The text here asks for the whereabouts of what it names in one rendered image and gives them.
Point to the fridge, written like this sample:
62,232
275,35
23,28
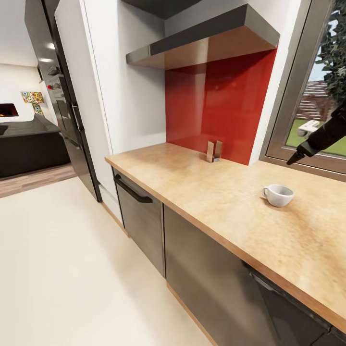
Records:
122,106

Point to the water glass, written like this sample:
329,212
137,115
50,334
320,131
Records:
214,151

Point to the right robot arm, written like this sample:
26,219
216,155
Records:
320,139

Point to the countertop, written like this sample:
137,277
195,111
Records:
301,246

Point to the coffee cup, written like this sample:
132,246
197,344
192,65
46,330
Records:
278,195

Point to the dishwasher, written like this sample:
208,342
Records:
141,215

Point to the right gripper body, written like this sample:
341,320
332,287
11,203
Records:
318,141

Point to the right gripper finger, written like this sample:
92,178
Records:
296,157

